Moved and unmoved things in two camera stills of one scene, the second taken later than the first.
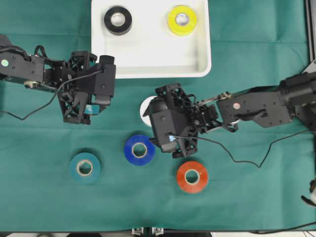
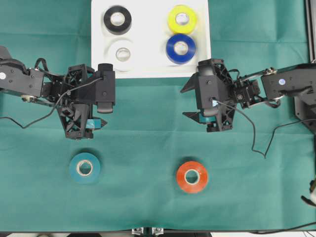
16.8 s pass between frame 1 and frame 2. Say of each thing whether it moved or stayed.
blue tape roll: moved
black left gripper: moved
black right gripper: moved
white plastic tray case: stayed
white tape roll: moved
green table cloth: stayed
